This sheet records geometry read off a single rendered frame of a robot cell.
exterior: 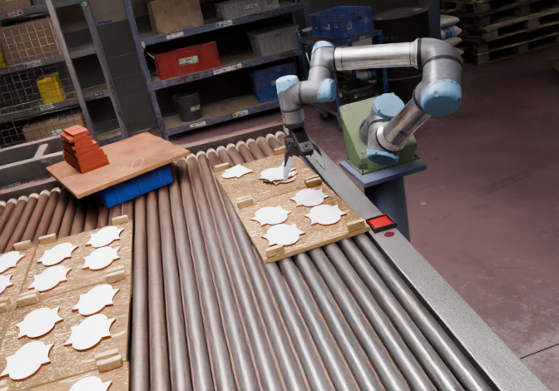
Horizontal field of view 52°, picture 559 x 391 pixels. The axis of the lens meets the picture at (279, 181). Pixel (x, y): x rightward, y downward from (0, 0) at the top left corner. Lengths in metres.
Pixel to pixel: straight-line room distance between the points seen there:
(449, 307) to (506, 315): 1.48
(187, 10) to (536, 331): 4.56
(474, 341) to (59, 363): 1.01
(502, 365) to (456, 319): 0.17
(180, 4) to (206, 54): 0.55
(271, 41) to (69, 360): 5.05
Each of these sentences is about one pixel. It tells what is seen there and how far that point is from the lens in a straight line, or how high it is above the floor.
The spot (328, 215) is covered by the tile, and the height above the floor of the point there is 0.94.
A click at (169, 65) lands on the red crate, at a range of 6.09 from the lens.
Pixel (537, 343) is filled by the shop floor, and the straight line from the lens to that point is 2.81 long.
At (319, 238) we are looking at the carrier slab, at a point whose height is 0.94.
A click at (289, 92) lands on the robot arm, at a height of 1.34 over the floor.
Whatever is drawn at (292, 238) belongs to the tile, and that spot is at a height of 0.94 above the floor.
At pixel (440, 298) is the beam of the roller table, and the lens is 1.52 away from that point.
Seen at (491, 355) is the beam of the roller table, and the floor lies 0.92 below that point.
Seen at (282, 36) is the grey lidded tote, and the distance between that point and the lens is 6.31.
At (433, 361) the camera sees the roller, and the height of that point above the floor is 0.92.
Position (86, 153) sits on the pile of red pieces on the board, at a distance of 2.56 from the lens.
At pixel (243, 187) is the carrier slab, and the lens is 2.25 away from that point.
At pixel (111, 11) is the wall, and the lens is 6.67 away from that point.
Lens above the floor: 1.82
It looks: 23 degrees down
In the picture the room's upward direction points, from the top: 11 degrees counter-clockwise
